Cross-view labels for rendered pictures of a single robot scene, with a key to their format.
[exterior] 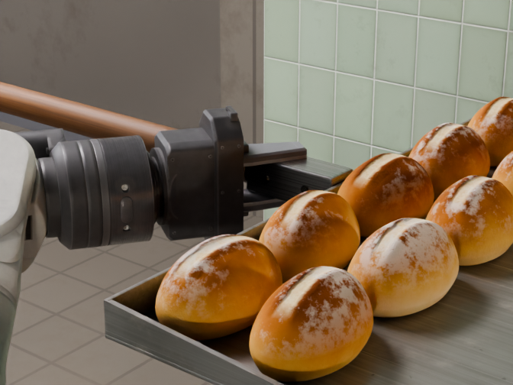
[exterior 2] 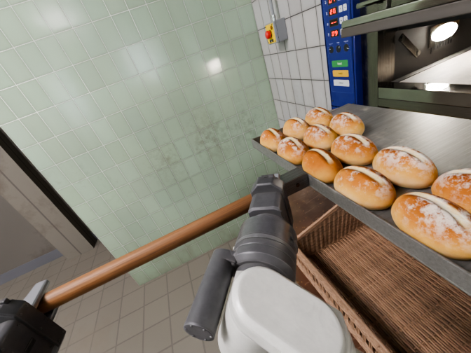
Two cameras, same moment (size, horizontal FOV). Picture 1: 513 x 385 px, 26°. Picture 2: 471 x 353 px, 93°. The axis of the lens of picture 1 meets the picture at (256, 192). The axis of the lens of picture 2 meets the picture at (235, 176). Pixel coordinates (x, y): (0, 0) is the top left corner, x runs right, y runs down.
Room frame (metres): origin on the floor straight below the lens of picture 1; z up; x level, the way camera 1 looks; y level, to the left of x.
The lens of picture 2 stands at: (0.70, 0.29, 1.47)
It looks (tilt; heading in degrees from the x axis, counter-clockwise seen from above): 29 degrees down; 312
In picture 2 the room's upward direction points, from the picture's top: 20 degrees counter-clockwise
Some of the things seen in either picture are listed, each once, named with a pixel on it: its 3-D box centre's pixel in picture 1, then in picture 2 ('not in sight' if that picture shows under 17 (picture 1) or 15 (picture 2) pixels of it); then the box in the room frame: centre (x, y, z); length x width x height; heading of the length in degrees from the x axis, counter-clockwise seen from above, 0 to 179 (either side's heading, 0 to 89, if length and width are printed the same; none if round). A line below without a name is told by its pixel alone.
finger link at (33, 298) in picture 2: not in sight; (31, 297); (1.17, 0.33, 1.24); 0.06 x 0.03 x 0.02; 134
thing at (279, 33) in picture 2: not in sight; (275, 31); (1.27, -1.05, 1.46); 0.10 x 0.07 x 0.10; 141
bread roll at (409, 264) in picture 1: (404, 258); (401, 163); (0.69, -0.10, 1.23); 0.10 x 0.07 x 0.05; 140
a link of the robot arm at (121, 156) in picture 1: (165, 185); (268, 227); (0.86, 0.08, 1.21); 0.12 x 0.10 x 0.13; 107
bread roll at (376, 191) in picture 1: (385, 189); (320, 162); (0.83, -0.10, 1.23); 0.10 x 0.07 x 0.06; 138
